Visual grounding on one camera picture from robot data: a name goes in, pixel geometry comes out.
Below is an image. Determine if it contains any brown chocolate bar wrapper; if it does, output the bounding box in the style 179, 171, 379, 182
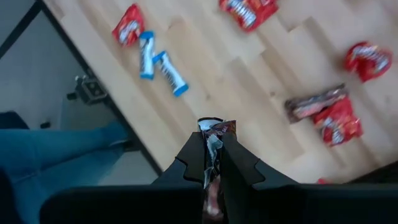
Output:
284, 83, 348, 124
197, 117, 238, 224

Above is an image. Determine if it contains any person's leg in jeans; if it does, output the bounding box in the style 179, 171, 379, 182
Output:
0, 119, 130, 224

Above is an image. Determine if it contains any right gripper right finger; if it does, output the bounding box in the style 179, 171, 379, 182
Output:
220, 133, 299, 224

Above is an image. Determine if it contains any red Skittles candy bag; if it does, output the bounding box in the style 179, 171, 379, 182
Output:
111, 2, 146, 47
343, 41, 393, 83
312, 96, 364, 147
218, 0, 280, 34

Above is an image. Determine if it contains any white blue Hershey's bar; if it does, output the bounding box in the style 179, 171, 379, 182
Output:
152, 50, 190, 98
138, 30, 156, 81

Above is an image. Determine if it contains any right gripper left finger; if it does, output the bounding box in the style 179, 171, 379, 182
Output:
151, 131, 206, 188

